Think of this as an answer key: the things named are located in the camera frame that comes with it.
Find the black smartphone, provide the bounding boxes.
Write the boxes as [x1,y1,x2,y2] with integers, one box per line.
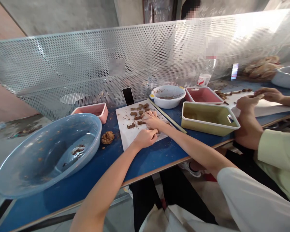
[122,87,135,106]

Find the blue plastic basin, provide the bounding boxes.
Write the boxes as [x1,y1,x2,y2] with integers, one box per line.
[0,113,102,200]

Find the yellow-green rectangular container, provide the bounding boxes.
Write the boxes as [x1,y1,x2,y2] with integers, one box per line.
[180,101,241,137]

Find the white cutting board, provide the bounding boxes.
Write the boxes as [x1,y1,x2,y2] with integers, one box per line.
[115,102,171,153]

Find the person's left fingers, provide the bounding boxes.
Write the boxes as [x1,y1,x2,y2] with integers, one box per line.
[145,130,158,143]

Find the pink rectangular container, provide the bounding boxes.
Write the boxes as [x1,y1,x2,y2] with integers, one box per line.
[70,102,109,125]
[185,86,225,105]

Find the long pale yellow stick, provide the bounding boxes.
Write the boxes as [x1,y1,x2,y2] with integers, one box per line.
[147,98,188,134]

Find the white shoe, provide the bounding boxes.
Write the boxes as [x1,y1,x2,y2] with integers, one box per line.
[179,161,202,178]

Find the person's left hand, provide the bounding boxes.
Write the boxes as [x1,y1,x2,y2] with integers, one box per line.
[133,129,159,149]

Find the person's legs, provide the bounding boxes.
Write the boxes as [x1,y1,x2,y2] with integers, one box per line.
[131,167,218,232]

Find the perforated metal screen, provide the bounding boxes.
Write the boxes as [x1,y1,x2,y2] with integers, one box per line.
[0,7,290,121]

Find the scattered brown dough bits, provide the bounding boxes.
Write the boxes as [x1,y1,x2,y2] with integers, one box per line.
[214,88,253,106]

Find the clear plastic bottle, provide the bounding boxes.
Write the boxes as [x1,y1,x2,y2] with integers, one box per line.
[197,57,217,87]

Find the pale blue basin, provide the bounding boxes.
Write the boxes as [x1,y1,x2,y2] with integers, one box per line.
[270,66,290,90]

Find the brown dough ball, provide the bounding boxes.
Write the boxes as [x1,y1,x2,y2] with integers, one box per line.
[101,131,116,145]

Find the person's right hand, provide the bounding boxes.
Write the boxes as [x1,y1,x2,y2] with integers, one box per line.
[142,110,170,134]

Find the group of cut brown pieces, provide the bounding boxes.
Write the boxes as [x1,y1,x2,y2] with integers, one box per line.
[126,103,171,130]

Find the bag of brown lumps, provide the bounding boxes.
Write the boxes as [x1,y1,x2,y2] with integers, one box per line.
[243,56,285,80]

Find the white work board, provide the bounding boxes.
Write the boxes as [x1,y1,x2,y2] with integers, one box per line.
[231,98,290,119]

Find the white bowl with yellow handles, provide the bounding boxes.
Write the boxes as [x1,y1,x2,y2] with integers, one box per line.
[150,85,187,109]

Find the person's right fingers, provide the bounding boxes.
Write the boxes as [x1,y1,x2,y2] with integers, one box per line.
[142,110,159,126]

